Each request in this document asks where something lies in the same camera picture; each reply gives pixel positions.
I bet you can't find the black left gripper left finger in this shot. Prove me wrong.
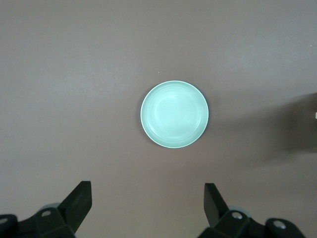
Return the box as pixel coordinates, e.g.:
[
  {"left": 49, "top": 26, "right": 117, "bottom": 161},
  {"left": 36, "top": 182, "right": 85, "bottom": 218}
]
[{"left": 0, "top": 180, "right": 93, "bottom": 238}]

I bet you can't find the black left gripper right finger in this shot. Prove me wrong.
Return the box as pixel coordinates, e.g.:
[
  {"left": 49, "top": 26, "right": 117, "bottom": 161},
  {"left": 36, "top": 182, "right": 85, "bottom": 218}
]
[{"left": 198, "top": 182, "right": 307, "bottom": 238}]

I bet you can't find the pale green round plate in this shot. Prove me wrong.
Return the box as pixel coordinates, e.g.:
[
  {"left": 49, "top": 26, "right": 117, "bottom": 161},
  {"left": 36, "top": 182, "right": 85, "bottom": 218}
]
[{"left": 140, "top": 80, "right": 210, "bottom": 149}]

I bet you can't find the brown table mat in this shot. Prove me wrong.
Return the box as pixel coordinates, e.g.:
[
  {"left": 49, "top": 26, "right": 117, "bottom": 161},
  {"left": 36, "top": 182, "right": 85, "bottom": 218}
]
[{"left": 0, "top": 0, "right": 317, "bottom": 238}]

